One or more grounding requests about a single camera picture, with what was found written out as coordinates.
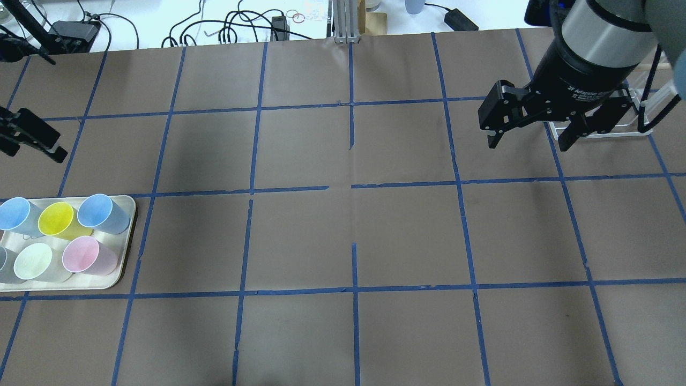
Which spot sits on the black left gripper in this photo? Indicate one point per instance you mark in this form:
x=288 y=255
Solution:
x=33 y=137

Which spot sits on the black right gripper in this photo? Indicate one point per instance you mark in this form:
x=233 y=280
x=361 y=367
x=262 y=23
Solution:
x=581 y=72

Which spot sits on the grey plastic cup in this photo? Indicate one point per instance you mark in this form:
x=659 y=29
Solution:
x=8 y=276

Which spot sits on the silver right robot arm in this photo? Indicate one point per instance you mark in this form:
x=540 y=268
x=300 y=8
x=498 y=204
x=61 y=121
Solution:
x=616 y=34

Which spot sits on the blue cup at tray end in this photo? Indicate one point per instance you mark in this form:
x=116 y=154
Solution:
x=20 y=216

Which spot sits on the yellow plastic cup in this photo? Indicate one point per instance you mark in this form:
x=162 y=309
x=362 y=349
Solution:
x=60 y=220

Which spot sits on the blue cup near tray corner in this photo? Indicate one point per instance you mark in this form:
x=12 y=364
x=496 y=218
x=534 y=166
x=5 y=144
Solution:
x=101 y=213

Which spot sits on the pale green plastic cup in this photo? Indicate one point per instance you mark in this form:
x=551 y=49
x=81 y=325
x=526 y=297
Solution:
x=40 y=262

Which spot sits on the pink plastic cup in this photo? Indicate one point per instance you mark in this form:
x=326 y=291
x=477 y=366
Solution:
x=87 y=255

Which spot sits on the blue cup on side table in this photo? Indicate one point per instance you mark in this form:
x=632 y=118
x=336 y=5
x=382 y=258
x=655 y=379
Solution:
x=414 y=7

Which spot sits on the cream plastic tray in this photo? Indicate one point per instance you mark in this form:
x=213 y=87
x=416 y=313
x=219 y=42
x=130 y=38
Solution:
x=78 y=281

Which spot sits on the black power adapter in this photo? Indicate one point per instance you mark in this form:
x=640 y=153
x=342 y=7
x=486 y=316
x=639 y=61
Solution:
x=458 y=21

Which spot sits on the wooden mug tree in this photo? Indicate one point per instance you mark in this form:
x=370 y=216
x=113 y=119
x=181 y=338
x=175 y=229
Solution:
x=370 y=21

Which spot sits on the white wire cup rack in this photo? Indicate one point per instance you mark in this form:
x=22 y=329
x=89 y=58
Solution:
x=649 y=108

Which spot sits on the aluminium frame post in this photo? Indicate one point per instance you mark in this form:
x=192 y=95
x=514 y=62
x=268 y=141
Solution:
x=345 y=21

